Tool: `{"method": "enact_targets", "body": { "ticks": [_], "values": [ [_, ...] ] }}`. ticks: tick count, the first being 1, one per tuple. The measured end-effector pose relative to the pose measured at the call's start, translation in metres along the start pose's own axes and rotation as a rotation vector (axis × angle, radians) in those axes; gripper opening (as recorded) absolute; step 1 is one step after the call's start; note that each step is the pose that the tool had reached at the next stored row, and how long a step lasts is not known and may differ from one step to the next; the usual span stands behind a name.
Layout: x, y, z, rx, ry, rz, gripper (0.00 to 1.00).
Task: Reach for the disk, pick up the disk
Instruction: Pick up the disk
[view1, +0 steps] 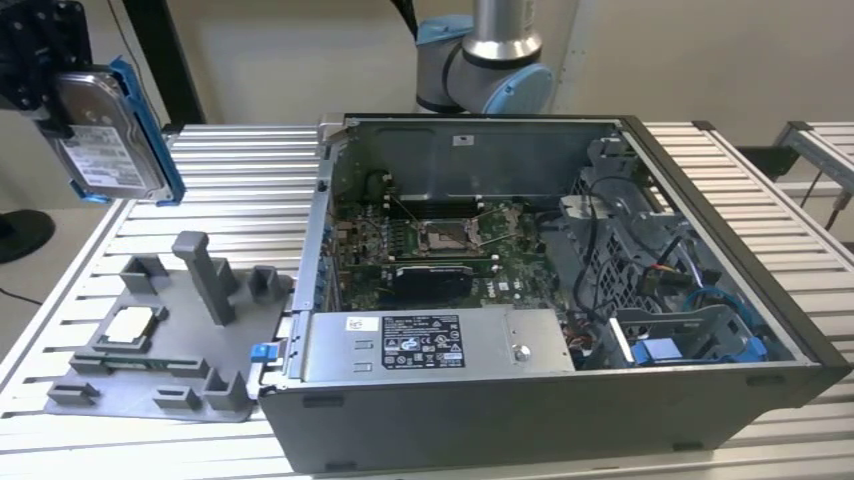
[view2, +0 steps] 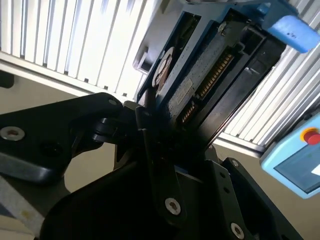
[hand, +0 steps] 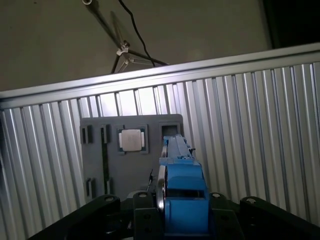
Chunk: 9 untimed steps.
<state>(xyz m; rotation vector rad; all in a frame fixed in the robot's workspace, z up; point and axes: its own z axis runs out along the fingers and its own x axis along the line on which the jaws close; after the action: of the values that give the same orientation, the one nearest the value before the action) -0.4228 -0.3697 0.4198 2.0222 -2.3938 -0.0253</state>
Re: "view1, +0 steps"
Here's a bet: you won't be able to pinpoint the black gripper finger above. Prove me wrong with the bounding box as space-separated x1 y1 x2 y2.
30 107 77 144

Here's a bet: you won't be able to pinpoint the hard disk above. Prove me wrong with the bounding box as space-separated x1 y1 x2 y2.
53 55 189 207

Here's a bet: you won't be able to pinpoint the grey metal disk bay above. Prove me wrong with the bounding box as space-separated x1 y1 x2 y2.
546 137 803 371

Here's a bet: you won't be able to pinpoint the black round stand foot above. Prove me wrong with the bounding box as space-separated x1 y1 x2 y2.
0 208 57 265

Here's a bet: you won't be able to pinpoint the silver CPU chip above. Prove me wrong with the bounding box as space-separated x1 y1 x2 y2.
97 305 170 347

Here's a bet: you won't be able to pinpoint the grey parts rack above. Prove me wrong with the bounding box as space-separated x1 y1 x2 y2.
43 230 299 424

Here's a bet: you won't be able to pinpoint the green RAM stick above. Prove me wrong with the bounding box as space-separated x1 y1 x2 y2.
73 355 202 370

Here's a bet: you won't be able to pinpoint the black round fan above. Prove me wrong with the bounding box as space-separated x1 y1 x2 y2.
365 170 393 202

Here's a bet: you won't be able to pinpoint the thin metal locking lever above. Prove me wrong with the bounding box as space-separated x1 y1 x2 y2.
389 192 424 225

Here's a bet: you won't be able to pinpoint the black RAM slot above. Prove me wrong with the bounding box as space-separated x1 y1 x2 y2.
386 253 500 265
386 194 484 208

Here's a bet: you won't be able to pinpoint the CPU socket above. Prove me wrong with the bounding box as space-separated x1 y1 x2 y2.
417 221 477 255

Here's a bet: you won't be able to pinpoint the black graphics card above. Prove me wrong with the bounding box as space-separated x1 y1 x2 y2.
390 263 477 302

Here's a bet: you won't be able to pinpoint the green motherboard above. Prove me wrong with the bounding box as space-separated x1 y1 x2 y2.
323 197 576 314

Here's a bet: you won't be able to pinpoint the silver power supply unit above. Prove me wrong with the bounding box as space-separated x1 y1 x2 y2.
299 307 577 384

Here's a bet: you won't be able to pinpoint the open grey PC case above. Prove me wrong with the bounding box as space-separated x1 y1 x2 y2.
257 112 854 475

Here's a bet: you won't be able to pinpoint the blue carrier in bay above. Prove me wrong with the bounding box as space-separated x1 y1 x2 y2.
630 338 686 362

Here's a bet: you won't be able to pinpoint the metal slat side table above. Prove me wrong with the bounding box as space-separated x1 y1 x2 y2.
773 119 854 201

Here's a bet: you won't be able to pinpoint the black upright post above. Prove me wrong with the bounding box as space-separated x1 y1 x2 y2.
123 0 209 126

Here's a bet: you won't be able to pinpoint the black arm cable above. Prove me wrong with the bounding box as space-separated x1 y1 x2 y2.
389 0 424 39

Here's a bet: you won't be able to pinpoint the black wire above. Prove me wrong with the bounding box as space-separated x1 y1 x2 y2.
572 174 676 324

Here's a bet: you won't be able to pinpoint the black connector coloured wires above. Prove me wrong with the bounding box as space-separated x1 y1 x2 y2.
641 264 690 296

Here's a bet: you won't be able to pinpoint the blue wire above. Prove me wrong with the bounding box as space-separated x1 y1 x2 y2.
685 284 762 344

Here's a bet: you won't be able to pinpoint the black bracket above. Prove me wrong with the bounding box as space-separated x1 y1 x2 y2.
736 144 800 182

